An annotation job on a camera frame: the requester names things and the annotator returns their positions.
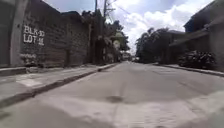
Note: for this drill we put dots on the dark bush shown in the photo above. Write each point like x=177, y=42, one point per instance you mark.
x=197, y=60

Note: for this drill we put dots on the grey concrete road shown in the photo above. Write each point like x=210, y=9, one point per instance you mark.
x=133, y=86

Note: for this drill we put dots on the grey concrete sidewalk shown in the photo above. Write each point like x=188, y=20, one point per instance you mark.
x=36, y=79

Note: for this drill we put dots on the trees behind wall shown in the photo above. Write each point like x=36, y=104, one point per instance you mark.
x=111, y=40

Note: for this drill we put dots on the concrete kerb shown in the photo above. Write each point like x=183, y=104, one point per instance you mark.
x=196, y=70

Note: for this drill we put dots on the dark trees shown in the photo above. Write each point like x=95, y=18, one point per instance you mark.
x=153, y=45

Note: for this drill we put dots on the dark building with awning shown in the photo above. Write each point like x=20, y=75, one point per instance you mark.
x=203, y=33

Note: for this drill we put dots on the utility pole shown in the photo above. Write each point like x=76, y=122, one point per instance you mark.
x=104, y=30

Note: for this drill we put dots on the concrete pillar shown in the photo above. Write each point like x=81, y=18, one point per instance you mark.
x=17, y=31

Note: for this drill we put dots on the grey concrete block wall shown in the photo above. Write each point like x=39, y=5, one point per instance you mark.
x=56, y=36

